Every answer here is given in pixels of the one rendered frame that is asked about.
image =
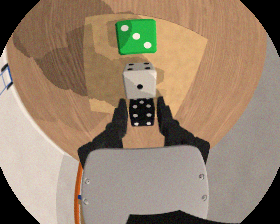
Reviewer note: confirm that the green die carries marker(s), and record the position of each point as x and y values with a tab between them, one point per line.
137	36

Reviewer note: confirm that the black die with white pips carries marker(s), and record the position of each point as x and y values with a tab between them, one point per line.
142	112

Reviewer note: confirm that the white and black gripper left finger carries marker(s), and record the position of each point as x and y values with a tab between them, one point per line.
112	136

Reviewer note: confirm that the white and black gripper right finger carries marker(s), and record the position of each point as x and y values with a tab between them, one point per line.
173	132

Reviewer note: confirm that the tan flat square mat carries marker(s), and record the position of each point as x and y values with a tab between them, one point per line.
179	53

